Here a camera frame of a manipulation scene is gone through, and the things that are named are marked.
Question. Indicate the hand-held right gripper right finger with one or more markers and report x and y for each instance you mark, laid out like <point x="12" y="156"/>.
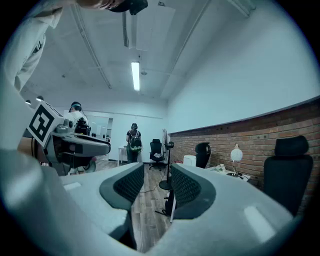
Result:
<point x="200" y="190"/>

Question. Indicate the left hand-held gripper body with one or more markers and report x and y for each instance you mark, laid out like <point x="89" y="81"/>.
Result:
<point x="41" y="122"/>

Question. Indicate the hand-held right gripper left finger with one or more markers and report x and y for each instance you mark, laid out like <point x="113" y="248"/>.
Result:
<point x="120" y="185"/>

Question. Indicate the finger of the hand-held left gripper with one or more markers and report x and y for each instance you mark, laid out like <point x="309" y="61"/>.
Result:
<point x="92" y="138"/>
<point x="95" y="148"/>

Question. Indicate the person's left forearm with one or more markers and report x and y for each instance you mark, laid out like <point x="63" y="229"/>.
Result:
<point x="25" y="147"/>

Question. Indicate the round ceiling lamp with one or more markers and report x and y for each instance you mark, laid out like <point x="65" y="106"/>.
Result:
<point x="39" y="98"/>
<point x="28" y="102"/>

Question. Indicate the white side table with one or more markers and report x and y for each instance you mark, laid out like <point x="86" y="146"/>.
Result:
<point x="122" y="148"/>

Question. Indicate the pale artificial flower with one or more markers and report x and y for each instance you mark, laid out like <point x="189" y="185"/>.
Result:
<point x="220" y="168"/>

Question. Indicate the black and green backpack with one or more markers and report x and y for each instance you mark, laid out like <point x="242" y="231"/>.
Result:
<point x="136" y="142"/>

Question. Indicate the white globe table lamp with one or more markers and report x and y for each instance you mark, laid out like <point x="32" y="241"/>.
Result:
<point x="236" y="153"/>

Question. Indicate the ceiling strip light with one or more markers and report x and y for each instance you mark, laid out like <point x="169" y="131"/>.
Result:
<point x="135" y="75"/>

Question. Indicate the person's light shirt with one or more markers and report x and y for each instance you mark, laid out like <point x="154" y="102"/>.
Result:
<point x="27" y="45"/>

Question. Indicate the round smoke detector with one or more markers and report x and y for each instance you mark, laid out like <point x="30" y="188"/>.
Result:
<point x="144" y="72"/>

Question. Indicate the white ceiling pipe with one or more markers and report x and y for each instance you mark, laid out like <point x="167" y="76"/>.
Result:
<point x="92" y="52"/>

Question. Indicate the white ceiling air unit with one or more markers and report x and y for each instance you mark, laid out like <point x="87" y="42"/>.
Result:
<point x="150" y="27"/>

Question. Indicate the black head-mounted camera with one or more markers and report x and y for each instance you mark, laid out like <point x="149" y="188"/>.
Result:
<point x="130" y="5"/>

